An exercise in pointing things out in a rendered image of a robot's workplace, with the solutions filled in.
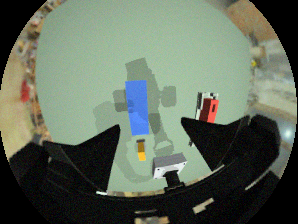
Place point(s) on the yellow rectangular block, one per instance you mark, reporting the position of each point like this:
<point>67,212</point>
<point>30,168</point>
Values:
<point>141,151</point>

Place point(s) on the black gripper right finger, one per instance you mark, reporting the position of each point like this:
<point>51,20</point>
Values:
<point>213,140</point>

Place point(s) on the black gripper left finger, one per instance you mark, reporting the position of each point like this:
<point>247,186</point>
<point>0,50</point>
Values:
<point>92,159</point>

